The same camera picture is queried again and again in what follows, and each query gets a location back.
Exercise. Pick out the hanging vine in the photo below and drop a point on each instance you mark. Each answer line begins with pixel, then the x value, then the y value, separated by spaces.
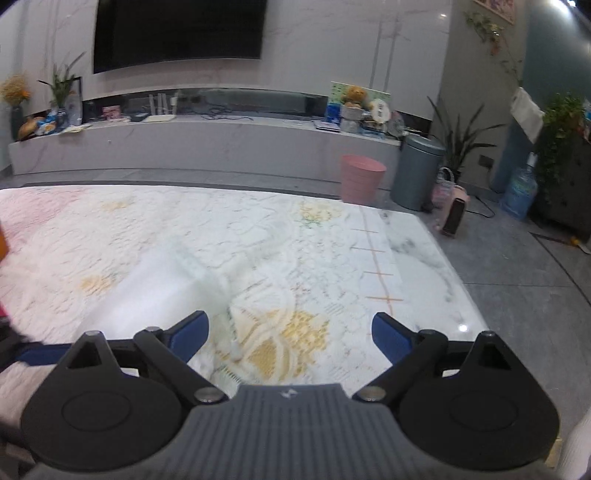
pixel 489 32

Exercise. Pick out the framed wall picture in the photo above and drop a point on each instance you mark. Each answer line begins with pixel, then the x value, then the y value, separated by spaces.
pixel 498 9

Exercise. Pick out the white translucent sheet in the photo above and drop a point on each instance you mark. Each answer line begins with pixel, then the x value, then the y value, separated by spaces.
pixel 157 286

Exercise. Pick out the blue water bottle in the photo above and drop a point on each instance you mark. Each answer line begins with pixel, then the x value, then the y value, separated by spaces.
pixel 519 191

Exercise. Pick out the blue snack bags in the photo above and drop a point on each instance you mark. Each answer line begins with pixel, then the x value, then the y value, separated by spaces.
pixel 51 121

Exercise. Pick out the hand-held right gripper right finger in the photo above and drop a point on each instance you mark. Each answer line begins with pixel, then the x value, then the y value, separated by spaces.
pixel 391 339

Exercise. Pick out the golden brown ornament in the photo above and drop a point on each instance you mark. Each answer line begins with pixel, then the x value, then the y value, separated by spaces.
pixel 31 128

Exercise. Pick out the pink heater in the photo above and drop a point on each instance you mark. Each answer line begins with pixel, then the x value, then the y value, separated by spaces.
pixel 455 212

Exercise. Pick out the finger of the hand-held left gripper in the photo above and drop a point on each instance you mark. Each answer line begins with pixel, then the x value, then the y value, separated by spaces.
pixel 41 354
pixel 11 334

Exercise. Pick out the pink handbag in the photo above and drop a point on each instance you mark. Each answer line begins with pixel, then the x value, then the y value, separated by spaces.
pixel 443 189

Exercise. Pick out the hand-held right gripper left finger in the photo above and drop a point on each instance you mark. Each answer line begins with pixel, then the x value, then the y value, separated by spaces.
pixel 189 336

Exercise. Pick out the pink card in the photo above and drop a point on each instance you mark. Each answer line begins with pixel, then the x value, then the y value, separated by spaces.
pixel 112 113

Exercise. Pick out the white hanging bag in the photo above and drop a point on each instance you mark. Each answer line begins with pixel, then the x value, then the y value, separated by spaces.
pixel 526 113

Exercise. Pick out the dark cabinet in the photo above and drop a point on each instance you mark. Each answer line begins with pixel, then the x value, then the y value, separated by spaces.
pixel 568 184

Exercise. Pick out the orange cardboard box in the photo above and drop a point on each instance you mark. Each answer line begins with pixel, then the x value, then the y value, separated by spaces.
pixel 2 242

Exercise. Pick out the tall potted floor plant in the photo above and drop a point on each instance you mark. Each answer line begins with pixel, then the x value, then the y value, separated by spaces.
pixel 461 138

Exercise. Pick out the white round fan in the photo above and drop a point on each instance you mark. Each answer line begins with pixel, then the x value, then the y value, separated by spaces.
pixel 379 110

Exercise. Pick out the white lace tablecloth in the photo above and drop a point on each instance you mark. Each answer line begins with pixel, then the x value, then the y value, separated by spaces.
pixel 207 240

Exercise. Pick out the grey trash can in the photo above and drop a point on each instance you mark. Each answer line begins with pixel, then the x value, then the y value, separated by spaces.
pixel 415 173

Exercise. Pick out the teddy bear in white pot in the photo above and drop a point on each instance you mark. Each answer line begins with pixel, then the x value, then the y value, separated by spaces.
pixel 355 99

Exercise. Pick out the marble television console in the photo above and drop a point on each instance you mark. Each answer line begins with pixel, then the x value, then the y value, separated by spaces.
pixel 207 143

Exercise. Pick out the dried flowers in vase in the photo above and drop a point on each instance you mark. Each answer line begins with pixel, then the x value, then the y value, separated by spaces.
pixel 16 97

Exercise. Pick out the black wall television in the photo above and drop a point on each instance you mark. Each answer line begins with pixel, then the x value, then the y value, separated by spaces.
pixel 180 32

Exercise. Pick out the green picture board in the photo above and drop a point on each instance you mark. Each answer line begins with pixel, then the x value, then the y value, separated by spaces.
pixel 337 97

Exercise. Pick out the white checked table cover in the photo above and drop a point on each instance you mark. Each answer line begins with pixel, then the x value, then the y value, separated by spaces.
pixel 376 258

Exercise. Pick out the green ivy plant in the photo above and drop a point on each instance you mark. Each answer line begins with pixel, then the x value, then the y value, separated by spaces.
pixel 561 120

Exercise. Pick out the green leafy potted plant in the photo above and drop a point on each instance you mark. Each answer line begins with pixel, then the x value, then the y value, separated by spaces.
pixel 62 87

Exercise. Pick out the pink waste bin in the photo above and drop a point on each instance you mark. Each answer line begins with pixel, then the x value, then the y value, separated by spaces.
pixel 362 180

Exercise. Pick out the white router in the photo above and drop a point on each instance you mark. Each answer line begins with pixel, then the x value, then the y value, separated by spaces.
pixel 159 117

